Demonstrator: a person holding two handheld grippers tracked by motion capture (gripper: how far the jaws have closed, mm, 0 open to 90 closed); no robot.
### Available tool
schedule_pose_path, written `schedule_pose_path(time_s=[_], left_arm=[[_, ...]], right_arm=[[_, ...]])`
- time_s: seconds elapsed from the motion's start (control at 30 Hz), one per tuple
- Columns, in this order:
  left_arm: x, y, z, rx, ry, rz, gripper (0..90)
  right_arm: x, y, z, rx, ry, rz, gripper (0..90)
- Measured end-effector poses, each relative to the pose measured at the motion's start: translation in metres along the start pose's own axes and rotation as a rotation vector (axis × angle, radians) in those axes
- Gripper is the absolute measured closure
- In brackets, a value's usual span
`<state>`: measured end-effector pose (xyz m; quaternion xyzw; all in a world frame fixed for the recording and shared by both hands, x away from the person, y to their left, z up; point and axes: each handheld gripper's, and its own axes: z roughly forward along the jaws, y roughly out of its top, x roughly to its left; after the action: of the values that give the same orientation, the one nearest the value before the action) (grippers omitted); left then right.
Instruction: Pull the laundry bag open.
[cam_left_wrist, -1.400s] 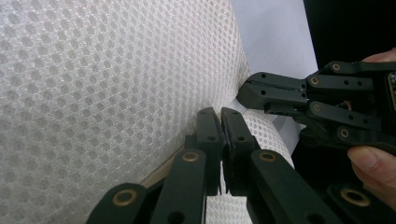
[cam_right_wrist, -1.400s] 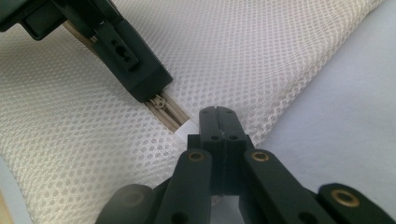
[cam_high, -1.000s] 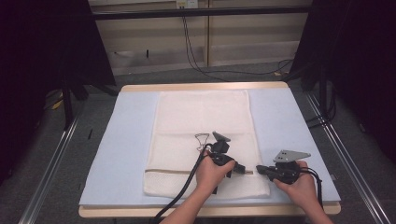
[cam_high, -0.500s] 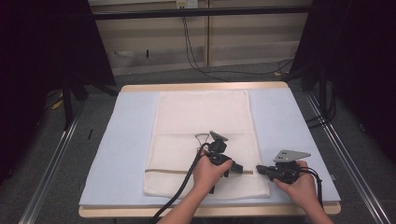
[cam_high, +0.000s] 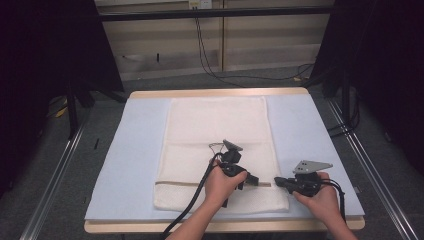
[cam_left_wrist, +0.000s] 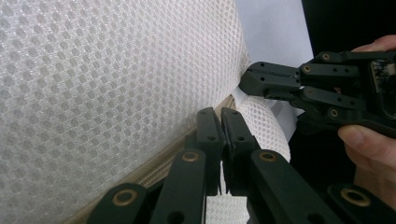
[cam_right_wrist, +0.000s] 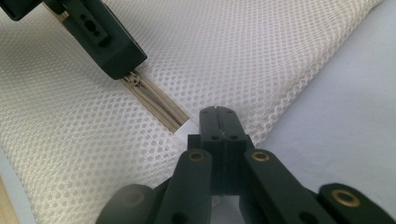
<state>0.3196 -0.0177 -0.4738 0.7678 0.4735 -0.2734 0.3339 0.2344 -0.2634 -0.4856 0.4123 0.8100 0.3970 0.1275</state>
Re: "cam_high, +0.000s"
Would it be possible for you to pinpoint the white towel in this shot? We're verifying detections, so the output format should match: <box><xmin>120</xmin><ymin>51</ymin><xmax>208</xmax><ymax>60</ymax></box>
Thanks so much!
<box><xmin>153</xmin><ymin>96</ymin><xmax>291</xmax><ymax>215</ymax></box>

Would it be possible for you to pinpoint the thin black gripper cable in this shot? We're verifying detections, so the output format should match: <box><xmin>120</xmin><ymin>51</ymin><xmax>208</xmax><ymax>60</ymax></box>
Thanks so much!
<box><xmin>319</xmin><ymin>178</ymin><xmax>348</xmax><ymax>224</ymax></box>

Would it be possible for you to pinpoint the black metal stand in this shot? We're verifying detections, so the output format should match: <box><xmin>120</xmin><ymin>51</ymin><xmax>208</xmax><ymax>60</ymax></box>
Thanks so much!
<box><xmin>65</xmin><ymin>78</ymin><xmax>129</xmax><ymax>141</ymax></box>
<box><xmin>328</xmin><ymin>71</ymin><xmax>361</xmax><ymax>138</ymax></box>

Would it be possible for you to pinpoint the person's right hand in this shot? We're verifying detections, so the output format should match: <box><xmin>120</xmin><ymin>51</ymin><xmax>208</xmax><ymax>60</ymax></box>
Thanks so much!
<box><xmin>292</xmin><ymin>171</ymin><xmax>342</xmax><ymax>218</ymax></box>

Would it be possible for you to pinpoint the white wall socket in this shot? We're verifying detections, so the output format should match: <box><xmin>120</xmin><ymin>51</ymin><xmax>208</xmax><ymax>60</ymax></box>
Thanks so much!
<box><xmin>188</xmin><ymin>0</ymin><xmax>213</xmax><ymax>10</ymax></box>

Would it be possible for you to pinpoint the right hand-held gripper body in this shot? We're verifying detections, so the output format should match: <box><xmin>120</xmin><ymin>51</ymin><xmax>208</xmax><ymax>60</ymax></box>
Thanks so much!
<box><xmin>285</xmin><ymin>159</ymin><xmax>334</xmax><ymax>198</ymax></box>

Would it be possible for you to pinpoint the silver floor rail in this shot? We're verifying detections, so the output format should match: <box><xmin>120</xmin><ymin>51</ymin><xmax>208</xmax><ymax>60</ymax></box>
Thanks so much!
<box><xmin>19</xmin><ymin>124</ymin><xmax>86</xmax><ymax>240</ymax></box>
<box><xmin>326</xmin><ymin>98</ymin><xmax>419</xmax><ymax>240</ymax></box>

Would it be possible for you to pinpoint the wooden table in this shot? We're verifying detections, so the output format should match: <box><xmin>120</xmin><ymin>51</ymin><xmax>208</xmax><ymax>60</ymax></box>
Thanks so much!
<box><xmin>83</xmin><ymin>87</ymin><xmax>366</xmax><ymax>235</ymax></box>

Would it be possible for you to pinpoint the black floor cable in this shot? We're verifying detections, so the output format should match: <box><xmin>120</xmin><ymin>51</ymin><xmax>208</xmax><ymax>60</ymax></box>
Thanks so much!
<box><xmin>194</xmin><ymin>7</ymin><xmax>316</xmax><ymax>88</ymax></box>

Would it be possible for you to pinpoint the light blue table mat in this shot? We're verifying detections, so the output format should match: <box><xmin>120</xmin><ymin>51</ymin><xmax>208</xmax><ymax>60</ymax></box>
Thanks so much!
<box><xmin>84</xmin><ymin>93</ymin><xmax>366</xmax><ymax>223</ymax></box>

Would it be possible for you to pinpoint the person's left hand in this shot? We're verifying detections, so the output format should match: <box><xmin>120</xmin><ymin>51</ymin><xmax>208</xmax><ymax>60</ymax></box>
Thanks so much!
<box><xmin>203</xmin><ymin>159</ymin><xmax>249</xmax><ymax>210</ymax></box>

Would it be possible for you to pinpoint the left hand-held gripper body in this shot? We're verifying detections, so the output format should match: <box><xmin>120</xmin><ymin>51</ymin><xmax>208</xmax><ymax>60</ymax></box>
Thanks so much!
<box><xmin>208</xmin><ymin>138</ymin><xmax>251</xmax><ymax>193</ymax></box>

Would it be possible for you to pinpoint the thick black gripper cable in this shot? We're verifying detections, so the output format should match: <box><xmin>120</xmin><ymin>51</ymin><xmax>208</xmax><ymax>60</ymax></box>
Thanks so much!
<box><xmin>159</xmin><ymin>152</ymin><xmax>224</xmax><ymax>240</ymax></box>

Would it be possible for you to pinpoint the dark curtain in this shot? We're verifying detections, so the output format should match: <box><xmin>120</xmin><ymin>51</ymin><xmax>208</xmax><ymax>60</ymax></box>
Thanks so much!
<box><xmin>0</xmin><ymin>0</ymin><xmax>125</xmax><ymax>198</ymax></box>
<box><xmin>311</xmin><ymin>0</ymin><xmax>424</xmax><ymax>174</ymax></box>

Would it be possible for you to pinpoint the black horizontal metal bar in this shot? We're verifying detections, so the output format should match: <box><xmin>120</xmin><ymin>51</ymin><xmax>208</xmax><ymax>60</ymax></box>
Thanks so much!
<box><xmin>98</xmin><ymin>5</ymin><xmax>336</xmax><ymax>23</ymax></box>

